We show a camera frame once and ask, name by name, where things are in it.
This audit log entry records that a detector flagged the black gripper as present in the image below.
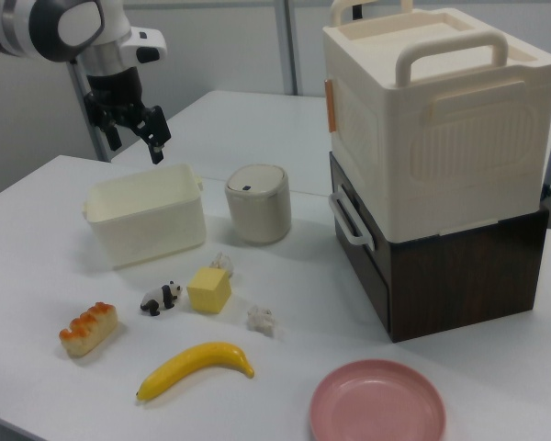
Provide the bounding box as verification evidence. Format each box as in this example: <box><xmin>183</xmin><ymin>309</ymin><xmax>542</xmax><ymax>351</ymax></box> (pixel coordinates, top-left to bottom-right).
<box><xmin>84</xmin><ymin>67</ymin><xmax>173</xmax><ymax>165</ymax></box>

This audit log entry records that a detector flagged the cream open plastic box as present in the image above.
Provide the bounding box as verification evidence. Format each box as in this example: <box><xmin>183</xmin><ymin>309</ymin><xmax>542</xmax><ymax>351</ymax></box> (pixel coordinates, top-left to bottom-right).
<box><xmin>81</xmin><ymin>163</ymin><xmax>208</xmax><ymax>271</ymax></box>

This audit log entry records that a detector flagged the large cream storage box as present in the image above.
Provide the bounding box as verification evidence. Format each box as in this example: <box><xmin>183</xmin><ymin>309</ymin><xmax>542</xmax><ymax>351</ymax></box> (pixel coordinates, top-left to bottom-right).
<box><xmin>321</xmin><ymin>0</ymin><xmax>551</xmax><ymax>238</ymax></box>

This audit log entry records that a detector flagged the grey metal stand pole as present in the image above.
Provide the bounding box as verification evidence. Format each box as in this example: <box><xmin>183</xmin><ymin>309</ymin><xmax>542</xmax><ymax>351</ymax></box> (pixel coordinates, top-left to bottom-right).
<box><xmin>67</xmin><ymin>58</ymin><xmax>114</xmax><ymax>163</ymax></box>

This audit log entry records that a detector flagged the small beige lidded trash can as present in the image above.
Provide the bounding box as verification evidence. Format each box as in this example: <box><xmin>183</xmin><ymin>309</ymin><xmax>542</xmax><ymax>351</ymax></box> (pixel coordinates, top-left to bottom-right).
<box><xmin>223</xmin><ymin>164</ymin><xmax>293</xmax><ymax>244</ymax></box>

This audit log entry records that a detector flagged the crumpled white paper ball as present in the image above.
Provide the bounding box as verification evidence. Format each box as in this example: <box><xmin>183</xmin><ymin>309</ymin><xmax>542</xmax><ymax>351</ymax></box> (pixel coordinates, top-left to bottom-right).
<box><xmin>246</xmin><ymin>304</ymin><xmax>276</xmax><ymax>336</ymax></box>
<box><xmin>209</xmin><ymin>251</ymin><xmax>236</xmax><ymax>279</ymax></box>

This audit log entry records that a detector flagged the toy panda figure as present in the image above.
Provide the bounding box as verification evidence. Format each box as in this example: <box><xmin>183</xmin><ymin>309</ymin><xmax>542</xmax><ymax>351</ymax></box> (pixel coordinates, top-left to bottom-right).
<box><xmin>140</xmin><ymin>280</ymin><xmax>184</xmax><ymax>317</ymax></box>

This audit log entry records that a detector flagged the yellow cube block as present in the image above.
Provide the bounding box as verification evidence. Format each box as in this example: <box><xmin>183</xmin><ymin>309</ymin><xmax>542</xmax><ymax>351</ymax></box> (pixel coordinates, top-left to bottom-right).
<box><xmin>186</xmin><ymin>265</ymin><xmax>233</xmax><ymax>316</ymax></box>

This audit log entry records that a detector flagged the toy bread loaf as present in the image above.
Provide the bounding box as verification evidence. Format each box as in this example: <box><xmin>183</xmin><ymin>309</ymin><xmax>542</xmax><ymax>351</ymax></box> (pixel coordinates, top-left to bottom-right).
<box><xmin>58</xmin><ymin>301</ymin><xmax>119</xmax><ymax>358</ymax></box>

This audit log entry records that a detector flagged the yellow toy banana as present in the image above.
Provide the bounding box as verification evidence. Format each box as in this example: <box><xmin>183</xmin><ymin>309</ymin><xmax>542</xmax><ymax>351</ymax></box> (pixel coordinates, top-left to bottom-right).
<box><xmin>135</xmin><ymin>341</ymin><xmax>255</xmax><ymax>405</ymax></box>

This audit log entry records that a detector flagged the pink plastic plate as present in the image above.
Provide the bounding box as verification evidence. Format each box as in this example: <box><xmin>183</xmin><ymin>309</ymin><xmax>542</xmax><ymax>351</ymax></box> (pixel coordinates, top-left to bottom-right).
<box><xmin>309</xmin><ymin>358</ymin><xmax>447</xmax><ymax>441</ymax></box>

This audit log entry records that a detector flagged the white drawer handle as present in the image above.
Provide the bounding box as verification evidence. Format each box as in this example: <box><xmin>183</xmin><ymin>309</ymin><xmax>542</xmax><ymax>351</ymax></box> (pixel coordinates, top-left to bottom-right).
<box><xmin>328</xmin><ymin>190</ymin><xmax>377</xmax><ymax>252</ymax></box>

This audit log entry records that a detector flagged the black cable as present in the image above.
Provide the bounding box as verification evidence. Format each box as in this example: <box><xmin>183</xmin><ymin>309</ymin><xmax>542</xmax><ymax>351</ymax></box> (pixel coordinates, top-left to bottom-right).
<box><xmin>540</xmin><ymin>182</ymin><xmax>551</xmax><ymax>231</ymax></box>

